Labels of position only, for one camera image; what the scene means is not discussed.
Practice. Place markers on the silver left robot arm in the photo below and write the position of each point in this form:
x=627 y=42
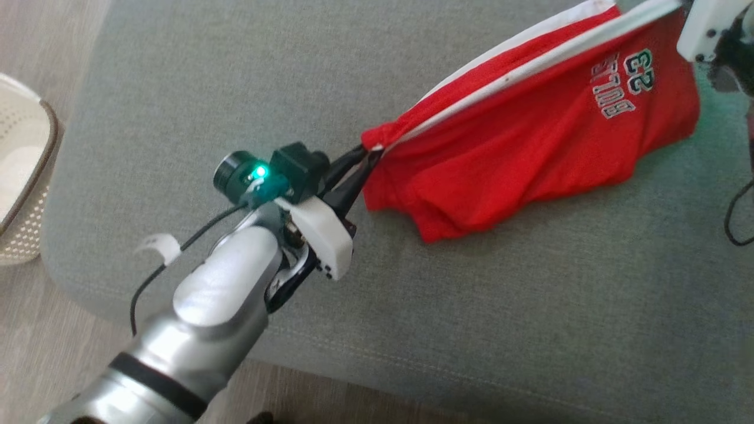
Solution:
x=224 y=282

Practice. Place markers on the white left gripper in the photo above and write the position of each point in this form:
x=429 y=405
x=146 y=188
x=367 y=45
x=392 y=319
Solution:
x=327 y=235

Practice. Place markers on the beige perforated laundry basket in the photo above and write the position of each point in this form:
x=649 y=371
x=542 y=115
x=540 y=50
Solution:
x=23 y=224

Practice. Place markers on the red shorts with 23 print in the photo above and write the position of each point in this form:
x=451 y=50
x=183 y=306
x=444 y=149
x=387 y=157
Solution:
x=530 y=135

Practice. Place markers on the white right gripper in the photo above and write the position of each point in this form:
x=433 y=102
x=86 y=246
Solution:
x=707 y=29

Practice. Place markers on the large grey sofa ottoman seat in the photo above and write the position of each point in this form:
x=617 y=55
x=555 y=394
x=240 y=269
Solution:
x=530 y=324

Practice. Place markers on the dark left wrist camera box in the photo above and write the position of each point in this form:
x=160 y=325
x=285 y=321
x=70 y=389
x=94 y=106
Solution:
x=294 y=168

